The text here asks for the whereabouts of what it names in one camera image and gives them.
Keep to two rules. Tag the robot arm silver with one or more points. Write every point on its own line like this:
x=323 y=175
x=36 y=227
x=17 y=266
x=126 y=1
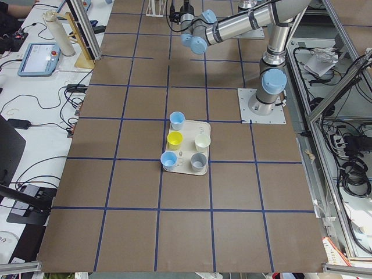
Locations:
x=198 y=32

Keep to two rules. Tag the yellow plastic cup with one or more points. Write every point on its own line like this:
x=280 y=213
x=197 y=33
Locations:
x=174 y=140

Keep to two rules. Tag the cream plastic cup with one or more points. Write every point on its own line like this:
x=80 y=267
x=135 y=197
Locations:
x=202 y=142

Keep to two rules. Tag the light blue cup rear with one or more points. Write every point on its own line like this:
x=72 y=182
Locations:
x=176 y=120

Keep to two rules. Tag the light blue cup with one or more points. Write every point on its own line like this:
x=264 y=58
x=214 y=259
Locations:
x=176 y=120
x=168 y=160

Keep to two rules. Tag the grey plastic cup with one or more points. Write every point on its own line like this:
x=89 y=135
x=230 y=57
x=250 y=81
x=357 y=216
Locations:
x=198 y=162

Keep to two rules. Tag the light blue cup front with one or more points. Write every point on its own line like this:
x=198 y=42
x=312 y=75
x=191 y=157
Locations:
x=168 y=160

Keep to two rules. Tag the beige plastic tray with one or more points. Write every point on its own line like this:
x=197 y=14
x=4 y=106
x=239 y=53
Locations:
x=189 y=131

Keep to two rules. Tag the wooden mug tree stand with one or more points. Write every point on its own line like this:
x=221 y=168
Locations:
x=84 y=60

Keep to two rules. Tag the crumpled white paper bag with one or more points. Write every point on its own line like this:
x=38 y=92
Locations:
x=322 y=60

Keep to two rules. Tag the blue teach pendant tablet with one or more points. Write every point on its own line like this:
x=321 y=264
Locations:
x=40 y=60

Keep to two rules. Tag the black power adapter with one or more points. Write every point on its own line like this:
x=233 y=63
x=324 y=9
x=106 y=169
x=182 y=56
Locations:
x=19 y=123

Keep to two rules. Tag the black monitor stand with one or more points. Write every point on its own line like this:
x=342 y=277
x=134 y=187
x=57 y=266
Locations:
x=32 y=203

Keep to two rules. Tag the white cylindrical bottle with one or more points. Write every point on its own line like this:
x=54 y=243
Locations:
x=58 y=32

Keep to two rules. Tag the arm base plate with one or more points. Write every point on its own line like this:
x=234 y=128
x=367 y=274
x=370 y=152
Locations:
x=254 y=112

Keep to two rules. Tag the white wire cup rack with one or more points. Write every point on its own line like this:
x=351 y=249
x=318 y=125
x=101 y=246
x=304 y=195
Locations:
x=156 y=8

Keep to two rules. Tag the aluminium frame post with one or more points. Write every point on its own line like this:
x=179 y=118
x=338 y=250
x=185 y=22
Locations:
x=83 y=23

